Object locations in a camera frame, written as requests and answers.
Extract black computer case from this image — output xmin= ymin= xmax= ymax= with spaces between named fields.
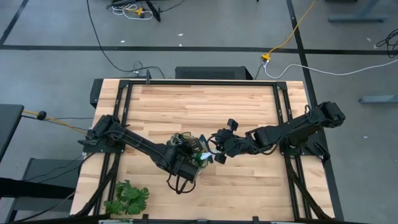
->
xmin=175 ymin=65 xmax=254 ymax=81

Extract white floor cable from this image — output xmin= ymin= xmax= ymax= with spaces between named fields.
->
xmin=263 ymin=58 xmax=398 ymax=80

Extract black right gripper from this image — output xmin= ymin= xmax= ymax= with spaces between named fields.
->
xmin=214 ymin=119 xmax=254 ymax=165

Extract yellow hanging cable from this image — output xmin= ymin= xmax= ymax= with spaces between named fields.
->
xmin=261 ymin=0 xmax=318 ymax=62

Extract beige green gardening bag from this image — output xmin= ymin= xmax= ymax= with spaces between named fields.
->
xmin=167 ymin=131 xmax=216 ymax=170

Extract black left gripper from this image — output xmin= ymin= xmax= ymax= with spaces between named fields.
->
xmin=167 ymin=146 xmax=203 ymax=184

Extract thin black floor cables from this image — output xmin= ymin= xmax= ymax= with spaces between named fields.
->
xmin=24 ymin=152 xmax=95 ymax=182

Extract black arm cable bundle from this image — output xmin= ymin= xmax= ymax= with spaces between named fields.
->
xmin=284 ymin=154 xmax=331 ymax=221
xmin=73 ymin=151 xmax=123 ymax=218

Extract black tripod leg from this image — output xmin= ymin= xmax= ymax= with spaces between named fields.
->
xmin=144 ymin=0 xmax=162 ymax=23

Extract black aluminium table frame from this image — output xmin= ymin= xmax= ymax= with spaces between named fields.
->
xmin=72 ymin=79 xmax=336 ymax=224

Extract long black floor cable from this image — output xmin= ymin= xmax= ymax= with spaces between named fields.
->
xmin=86 ymin=0 xmax=167 ymax=80

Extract white cable coil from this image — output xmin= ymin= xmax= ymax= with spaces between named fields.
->
xmin=111 ymin=3 xmax=155 ymax=21

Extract grey metal stand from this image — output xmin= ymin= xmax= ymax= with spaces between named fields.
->
xmin=21 ymin=157 xmax=83 ymax=190

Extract black side table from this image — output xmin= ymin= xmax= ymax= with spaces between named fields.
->
xmin=0 ymin=104 xmax=25 ymax=163

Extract green spray bottle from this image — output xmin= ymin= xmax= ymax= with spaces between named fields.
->
xmin=192 ymin=148 xmax=213 ymax=162

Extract green artificial plant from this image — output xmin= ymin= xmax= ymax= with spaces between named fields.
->
xmin=103 ymin=179 xmax=150 ymax=217

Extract black cable coil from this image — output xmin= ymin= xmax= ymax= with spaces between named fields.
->
xmin=374 ymin=28 xmax=398 ymax=60

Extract grey desk foot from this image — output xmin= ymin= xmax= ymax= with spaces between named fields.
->
xmin=328 ymin=0 xmax=390 ymax=24
xmin=358 ymin=95 xmax=398 ymax=105

